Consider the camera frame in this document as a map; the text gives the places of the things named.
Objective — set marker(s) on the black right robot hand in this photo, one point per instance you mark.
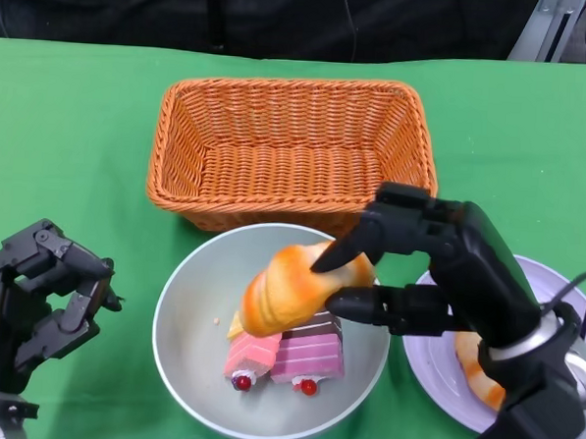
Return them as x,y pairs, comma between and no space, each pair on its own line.
477,268

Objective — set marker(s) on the round orange croissant bread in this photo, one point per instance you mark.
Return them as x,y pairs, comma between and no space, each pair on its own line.
478,381

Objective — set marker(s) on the long orange striped bread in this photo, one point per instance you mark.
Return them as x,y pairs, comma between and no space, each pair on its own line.
289,288

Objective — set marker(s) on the pale grey-green bowl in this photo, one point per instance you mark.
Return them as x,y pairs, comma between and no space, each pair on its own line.
191,371

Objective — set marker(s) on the white round plate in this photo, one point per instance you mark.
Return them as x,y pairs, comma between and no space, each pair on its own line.
432,374

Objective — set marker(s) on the chocolate and pink cake slice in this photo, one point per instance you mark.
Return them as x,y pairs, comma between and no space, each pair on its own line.
310,353

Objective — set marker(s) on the orange wicker basket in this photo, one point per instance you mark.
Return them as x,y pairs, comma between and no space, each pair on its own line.
290,180

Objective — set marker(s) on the yellow and pink cake slice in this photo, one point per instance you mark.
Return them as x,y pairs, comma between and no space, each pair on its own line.
251,355

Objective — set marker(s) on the green tablecloth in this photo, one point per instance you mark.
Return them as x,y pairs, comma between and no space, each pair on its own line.
57,118

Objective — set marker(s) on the black backdrop cloth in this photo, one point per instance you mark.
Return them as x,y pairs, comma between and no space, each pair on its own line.
137,10

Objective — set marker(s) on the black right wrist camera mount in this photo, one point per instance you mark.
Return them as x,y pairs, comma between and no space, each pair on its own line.
533,424

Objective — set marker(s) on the silver aluminium frame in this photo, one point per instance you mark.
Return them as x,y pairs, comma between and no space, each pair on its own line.
531,40

